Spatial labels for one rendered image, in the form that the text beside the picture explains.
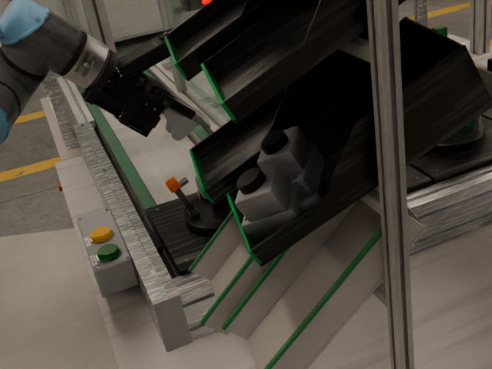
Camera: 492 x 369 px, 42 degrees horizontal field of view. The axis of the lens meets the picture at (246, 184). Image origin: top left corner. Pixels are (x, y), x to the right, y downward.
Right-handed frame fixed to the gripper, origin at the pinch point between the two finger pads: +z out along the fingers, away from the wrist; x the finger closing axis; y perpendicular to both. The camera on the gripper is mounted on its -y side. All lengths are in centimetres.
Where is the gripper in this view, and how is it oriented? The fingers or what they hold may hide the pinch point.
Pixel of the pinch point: (206, 119)
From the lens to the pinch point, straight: 109.9
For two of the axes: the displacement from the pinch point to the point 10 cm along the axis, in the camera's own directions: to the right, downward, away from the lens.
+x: 3.7, 3.9, -8.4
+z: 7.4, 4.2, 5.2
